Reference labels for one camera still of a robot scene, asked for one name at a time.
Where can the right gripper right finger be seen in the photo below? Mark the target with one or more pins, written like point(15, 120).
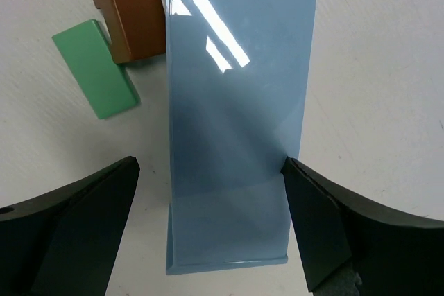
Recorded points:
point(392, 252)

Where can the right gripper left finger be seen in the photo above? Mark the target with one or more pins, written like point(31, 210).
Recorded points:
point(65, 242)

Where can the blue plastic box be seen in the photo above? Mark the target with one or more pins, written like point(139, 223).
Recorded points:
point(238, 72)

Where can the green flat block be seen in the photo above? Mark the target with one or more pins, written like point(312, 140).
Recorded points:
point(105, 84)

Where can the brown small block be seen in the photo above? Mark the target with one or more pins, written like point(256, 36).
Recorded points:
point(137, 28)

